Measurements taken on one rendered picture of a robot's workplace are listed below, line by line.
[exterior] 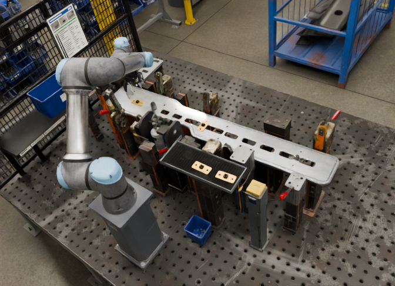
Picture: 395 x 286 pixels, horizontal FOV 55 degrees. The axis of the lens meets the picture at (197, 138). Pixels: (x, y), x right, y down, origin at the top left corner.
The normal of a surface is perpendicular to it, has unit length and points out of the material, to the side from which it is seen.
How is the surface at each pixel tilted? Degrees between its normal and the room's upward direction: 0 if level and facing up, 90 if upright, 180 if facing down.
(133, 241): 90
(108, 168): 7
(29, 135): 0
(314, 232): 0
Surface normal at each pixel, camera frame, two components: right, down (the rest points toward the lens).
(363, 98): -0.14, -0.68
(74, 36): 0.83, 0.31
